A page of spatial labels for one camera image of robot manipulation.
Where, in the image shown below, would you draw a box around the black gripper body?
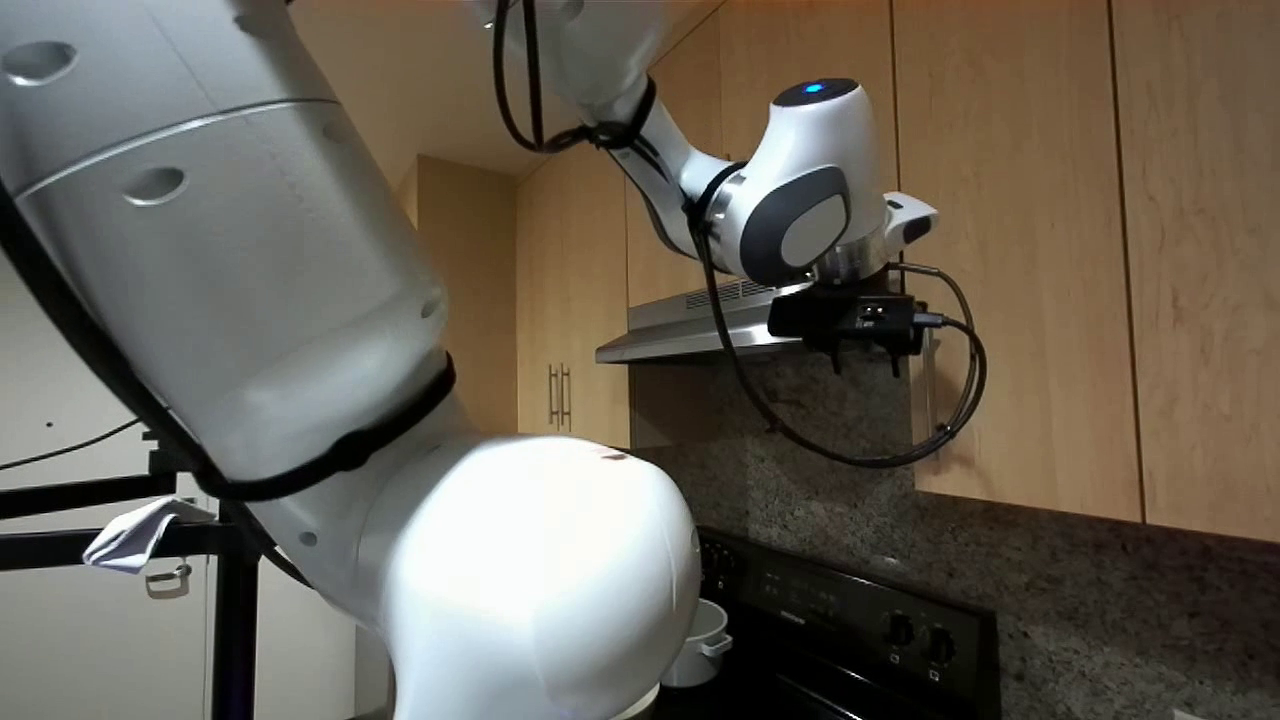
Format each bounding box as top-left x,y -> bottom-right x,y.
818,282 -> 923,375

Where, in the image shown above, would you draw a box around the light wood cabinet door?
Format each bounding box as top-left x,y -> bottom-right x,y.
894,0 -> 1142,519

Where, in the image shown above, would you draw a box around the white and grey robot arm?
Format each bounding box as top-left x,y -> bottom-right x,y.
0,0 -> 699,720

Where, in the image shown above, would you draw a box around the stainless steel stove hood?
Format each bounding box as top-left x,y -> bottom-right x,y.
598,282 -> 787,364

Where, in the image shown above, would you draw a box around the far wood cabinet doors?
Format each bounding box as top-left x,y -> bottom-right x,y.
515,146 -> 627,445

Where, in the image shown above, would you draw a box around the black stove control panel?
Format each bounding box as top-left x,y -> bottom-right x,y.
660,528 -> 1002,720

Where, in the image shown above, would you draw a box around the black metal stand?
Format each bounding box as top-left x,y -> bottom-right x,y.
0,451 -> 261,720

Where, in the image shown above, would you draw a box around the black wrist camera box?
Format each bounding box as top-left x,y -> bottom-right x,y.
769,286 -> 923,357

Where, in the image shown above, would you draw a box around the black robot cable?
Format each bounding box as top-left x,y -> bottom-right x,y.
493,0 -> 991,473

